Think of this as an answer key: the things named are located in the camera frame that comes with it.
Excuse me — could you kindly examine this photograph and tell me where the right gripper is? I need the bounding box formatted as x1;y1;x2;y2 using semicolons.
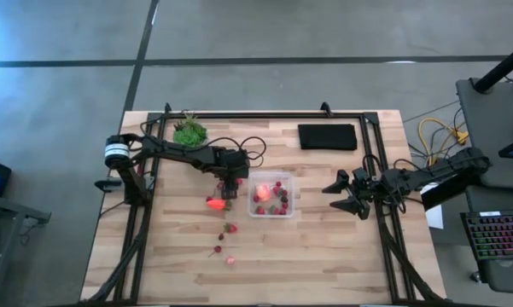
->
321;165;386;222

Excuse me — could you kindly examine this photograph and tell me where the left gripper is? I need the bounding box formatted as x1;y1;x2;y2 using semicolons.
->
215;148;251;200

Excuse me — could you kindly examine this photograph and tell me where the orange plastic carrot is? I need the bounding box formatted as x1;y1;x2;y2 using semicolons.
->
206;198;234;211

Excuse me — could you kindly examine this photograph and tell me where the clear plastic tupperware container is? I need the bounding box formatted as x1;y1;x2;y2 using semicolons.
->
247;171;296;219

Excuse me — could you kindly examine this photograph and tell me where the black folded cloth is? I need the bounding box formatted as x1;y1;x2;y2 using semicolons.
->
297;123;359;151

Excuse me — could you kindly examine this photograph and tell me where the green artificial succulent plant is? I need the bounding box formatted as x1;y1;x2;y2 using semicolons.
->
172;111;209;148

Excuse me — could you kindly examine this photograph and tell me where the white paper sheet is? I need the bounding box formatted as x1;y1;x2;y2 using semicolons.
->
420;182;446;230

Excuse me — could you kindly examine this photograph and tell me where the rainbow backlit keyboard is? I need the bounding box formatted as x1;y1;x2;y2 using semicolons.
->
459;209;513;262

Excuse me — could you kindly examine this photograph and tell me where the black pole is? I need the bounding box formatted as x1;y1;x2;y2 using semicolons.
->
472;38;513;94

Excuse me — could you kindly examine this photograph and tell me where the grey side stand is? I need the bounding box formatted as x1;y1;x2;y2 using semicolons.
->
0;191;52;299

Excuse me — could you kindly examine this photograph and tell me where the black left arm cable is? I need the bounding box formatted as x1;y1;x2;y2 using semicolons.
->
204;135;268;170

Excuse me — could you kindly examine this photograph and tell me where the black aluminium table frame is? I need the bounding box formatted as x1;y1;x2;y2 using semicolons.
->
79;101;447;306

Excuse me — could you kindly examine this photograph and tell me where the black clamp bracket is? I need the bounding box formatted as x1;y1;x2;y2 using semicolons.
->
94;177;124;193

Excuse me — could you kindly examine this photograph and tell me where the yellow cable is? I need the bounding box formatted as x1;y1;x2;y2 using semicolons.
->
417;117;470;167

